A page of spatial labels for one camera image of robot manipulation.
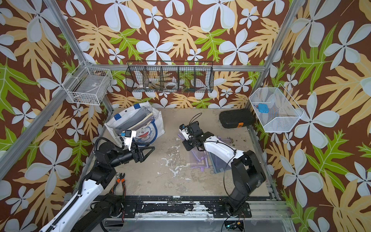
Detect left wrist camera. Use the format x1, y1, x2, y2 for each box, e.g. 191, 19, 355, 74
120, 130, 136, 151

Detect black zippered case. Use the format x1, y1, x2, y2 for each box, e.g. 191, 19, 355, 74
219, 109, 256, 129

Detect white canvas tote bag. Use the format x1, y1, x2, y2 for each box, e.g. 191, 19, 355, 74
105, 102, 165, 148

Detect orange handled pliers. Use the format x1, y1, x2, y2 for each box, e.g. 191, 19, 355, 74
110, 173, 126, 195

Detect blue small object in basket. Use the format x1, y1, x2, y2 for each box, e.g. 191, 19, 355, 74
258, 103, 270, 114

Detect white wire basket left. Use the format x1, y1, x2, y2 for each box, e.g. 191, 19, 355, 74
63, 61, 113, 105

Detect black wire basket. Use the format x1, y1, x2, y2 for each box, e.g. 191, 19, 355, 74
124, 61, 214, 93

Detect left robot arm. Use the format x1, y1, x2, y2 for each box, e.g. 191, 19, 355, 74
41, 137, 155, 232

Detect white mesh basket right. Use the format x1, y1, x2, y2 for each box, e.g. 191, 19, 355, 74
249, 85, 304, 133

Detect purple mesh pouch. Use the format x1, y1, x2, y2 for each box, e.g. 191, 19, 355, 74
188, 148, 210, 172

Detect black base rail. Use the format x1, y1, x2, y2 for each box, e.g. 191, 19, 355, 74
95, 195, 253, 218

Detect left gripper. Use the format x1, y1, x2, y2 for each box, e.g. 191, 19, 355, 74
110, 141, 154, 169

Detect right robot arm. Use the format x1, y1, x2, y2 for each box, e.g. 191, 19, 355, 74
179, 121, 266, 216

